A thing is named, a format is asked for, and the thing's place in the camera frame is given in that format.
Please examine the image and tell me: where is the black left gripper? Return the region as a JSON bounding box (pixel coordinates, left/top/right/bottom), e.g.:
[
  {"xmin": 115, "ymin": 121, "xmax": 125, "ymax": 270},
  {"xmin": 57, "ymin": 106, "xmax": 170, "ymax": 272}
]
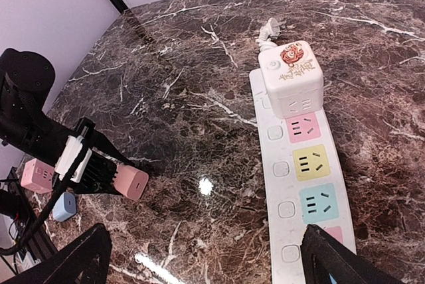
[{"xmin": 19, "ymin": 117, "xmax": 135, "ymax": 196}]

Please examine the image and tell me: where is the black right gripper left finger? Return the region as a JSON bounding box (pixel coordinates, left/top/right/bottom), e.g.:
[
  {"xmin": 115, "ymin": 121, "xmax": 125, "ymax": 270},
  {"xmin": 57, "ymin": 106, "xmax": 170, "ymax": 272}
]
[{"xmin": 5, "ymin": 223, "xmax": 112, "ymax": 284}]

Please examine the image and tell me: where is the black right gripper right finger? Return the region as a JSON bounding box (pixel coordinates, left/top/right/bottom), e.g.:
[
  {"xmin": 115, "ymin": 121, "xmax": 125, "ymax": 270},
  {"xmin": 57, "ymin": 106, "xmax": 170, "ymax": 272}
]
[{"xmin": 300, "ymin": 224, "xmax": 402, "ymax": 284}]

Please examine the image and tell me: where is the small pink charger plug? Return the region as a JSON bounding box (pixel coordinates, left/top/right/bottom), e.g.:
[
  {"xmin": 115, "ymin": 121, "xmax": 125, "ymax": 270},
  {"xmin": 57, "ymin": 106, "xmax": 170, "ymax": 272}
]
[{"xmin": 114, "ymin": 164, "xmax": 149, "ymax": 200}]

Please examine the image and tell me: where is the small blue charger plug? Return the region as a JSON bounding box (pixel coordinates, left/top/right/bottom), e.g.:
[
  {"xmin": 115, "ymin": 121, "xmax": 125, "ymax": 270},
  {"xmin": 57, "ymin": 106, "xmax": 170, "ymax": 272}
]
[{"xmin": 52, "ymin": 192, "xmax": 76, "ymax": 222}]

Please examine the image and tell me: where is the white multicolour power strip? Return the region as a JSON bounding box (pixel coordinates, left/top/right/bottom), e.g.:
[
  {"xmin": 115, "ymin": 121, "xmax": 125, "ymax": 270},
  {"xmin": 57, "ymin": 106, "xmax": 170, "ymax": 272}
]
[{"xmin": 248, "ymin": 68, "xmax": 358, "ymax": 284}]

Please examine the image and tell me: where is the white cube socket adapter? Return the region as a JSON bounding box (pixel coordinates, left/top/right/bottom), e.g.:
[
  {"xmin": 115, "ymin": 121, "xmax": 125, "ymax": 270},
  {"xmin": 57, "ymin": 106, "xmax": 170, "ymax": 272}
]
[{"xmin": 258, "ymin": 40, "xmax": 324, "ymax": 119}]

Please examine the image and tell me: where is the pink cube socket adapter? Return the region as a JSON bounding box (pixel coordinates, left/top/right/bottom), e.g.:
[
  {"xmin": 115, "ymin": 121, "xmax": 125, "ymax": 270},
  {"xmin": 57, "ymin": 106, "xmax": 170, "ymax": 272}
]
[{"xmin": 21, "ymin": 159, "xmax": 54, "ymax": 194}]

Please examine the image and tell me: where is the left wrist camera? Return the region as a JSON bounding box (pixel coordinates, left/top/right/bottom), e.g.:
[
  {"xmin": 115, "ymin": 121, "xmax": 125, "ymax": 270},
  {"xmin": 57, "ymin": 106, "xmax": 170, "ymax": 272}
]
[{"xmin": 54, "ymin": 135, "xmax": 92, "ymax": 183}]

